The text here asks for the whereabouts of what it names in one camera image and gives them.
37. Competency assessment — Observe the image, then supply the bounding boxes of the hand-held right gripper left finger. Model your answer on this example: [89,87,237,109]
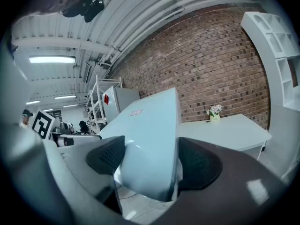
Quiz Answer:
[58,135,126,215]

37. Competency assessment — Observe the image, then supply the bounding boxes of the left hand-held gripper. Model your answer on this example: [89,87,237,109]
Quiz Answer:
[31,110,103,148]

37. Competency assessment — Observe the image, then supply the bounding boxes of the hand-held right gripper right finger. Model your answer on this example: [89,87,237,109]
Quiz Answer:
[154,136,291,225]

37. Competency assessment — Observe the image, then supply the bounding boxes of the light blue-grey box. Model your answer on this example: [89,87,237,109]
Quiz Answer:
[99,87,182,203]

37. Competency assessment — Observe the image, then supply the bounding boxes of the black office chair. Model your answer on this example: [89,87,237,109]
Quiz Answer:
[79,120,90,135]

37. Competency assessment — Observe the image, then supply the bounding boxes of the white table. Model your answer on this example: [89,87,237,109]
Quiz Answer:
[179,113,272,161]

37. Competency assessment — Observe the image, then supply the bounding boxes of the white flowers in vase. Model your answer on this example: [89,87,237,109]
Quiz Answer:
[206,104,223,122]

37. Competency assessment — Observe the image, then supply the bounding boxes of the gray cabinet with red sticker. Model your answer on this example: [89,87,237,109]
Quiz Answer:
[102,85,141,124]

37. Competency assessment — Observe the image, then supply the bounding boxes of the white metal rack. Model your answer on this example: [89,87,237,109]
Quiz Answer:
[85,75,123,135]

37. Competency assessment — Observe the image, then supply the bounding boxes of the gray ceiling-mounted unit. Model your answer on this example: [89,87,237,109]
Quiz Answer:
[82,63,91,84]

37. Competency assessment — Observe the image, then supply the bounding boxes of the white shelf unit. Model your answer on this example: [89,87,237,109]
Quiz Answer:
[240,11,300,182]

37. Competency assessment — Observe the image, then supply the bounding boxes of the black head-worn camera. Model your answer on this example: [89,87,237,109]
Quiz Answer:
[61,0,105,23]

